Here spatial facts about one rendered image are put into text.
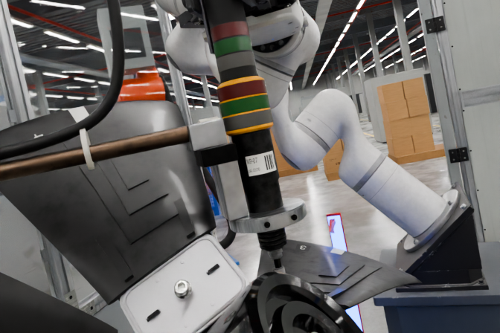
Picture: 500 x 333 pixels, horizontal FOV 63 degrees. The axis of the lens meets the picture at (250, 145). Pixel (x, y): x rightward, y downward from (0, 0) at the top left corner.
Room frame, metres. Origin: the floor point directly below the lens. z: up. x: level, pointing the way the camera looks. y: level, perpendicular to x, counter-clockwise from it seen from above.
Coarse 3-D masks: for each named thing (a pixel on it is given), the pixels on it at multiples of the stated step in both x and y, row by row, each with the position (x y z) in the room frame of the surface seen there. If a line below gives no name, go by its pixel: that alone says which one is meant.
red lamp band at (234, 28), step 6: (222, 24) 0.34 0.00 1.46; (228, 24) 0.34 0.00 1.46; (234, 24) 0.34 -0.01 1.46; (240, 24) 0.35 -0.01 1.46; (246, 24) 0.35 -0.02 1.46; (210, 30) 0.36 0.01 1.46; (216, 30) 0.35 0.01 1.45; (222, 30) 0.34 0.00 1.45; (228, 30) 0.34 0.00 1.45; (234, 30) 0.34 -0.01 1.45; (240, 30) 0.35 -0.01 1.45; (246, 30) 0.35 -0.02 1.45; (216, 36) 0.35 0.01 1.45; (222, 36) 0.34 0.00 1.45; (228, 36) 0.34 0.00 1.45
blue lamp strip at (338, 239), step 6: (330, 216) 0.69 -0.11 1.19; (336, 216) 0.68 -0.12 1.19; (336, 222) 0.68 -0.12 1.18; (336, 228) 0.68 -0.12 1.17; (336, 234) 0.68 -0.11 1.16; (342, 234) 0.68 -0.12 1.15; (336, 240) 0.69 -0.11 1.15; (342, 240) 0.68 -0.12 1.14; (336, 246) 0.69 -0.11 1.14; (342, 246) 0.68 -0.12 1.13; (354, 306) 0.68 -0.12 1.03; (348, 312) 0.69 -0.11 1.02; (354, 312) 0.68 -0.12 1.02; (354, 318) 0.68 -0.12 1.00; (360, 324) 0.68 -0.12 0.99
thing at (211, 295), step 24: (216, 240) 0.34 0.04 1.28; (168, 264) 0.33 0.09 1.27; (192, 264) 0.33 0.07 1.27; (144, 288) 0.32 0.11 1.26; (168, 288) 0.32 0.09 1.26; (192, 288) 0.31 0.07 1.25; (216, 288) 0.31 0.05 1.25; (240, 288) 0.31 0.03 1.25; (144, 312) 0.30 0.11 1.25; (168, 312) 0.30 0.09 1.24; (192, 312) 0.30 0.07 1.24; (216, 312) 0.30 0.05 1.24
